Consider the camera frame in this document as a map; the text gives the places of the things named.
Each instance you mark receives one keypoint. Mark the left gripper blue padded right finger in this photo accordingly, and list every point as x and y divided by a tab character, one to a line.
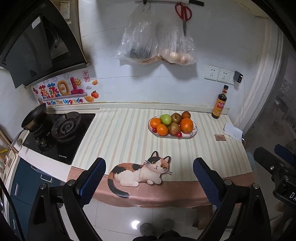
210	181

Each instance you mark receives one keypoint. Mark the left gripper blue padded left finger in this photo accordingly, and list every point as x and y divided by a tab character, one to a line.
88	181

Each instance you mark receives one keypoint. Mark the large orange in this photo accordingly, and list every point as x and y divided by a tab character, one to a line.
186	125

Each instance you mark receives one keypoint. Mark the brownish apple front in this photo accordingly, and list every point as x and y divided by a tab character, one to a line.
174	128

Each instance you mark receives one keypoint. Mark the brownish apple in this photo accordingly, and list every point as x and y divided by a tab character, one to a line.
174	128
176	118

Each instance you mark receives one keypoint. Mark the small dark orange fruit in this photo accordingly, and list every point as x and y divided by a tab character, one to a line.
186	114

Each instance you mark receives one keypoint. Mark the green apple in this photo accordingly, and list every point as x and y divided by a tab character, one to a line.
165	119

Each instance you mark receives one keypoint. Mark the wooden stool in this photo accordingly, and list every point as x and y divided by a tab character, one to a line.
203	216

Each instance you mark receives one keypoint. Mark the small brown coaster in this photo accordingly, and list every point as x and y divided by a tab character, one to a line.
220	137

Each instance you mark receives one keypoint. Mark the black gas stove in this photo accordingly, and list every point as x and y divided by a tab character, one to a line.
60	135

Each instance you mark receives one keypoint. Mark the crumpled white paper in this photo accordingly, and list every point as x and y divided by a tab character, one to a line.
233	132

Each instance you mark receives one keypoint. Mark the blue kitchen cabinet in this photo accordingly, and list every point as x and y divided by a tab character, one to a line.
26	183

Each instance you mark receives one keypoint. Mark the grey slipper right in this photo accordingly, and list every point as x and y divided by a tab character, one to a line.
168	225

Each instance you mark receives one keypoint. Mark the grey slipper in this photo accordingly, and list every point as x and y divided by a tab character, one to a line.
146	230
168	225

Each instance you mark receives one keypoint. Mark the oval floral ceramic plate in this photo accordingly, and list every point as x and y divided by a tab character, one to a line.
184	135

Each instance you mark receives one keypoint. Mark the striped cat table cloth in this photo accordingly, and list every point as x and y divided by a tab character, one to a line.
152	172

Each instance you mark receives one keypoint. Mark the grey slipper left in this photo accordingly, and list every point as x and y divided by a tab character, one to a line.
146	230

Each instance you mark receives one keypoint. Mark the black frying pan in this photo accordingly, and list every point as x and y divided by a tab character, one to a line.
33	121

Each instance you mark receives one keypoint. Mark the dark soy sauce bottle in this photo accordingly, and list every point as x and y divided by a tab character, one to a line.
220	103

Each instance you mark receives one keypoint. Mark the black plug adapter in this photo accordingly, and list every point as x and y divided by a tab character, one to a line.
237	77

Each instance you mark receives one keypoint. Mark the plastic bag with eggs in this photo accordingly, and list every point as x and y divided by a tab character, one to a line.
175	44

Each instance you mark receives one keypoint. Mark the plastic bag dark contents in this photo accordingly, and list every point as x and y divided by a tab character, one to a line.
139	43

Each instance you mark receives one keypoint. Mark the black range hood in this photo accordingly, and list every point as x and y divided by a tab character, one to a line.
40	39

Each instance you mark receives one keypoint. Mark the colourful wall sticker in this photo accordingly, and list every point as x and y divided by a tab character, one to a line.
75	87

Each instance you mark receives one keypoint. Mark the white double wall socket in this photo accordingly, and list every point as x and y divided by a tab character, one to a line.
218	74

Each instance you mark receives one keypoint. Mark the red handled scissors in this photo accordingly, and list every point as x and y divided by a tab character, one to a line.
185	14

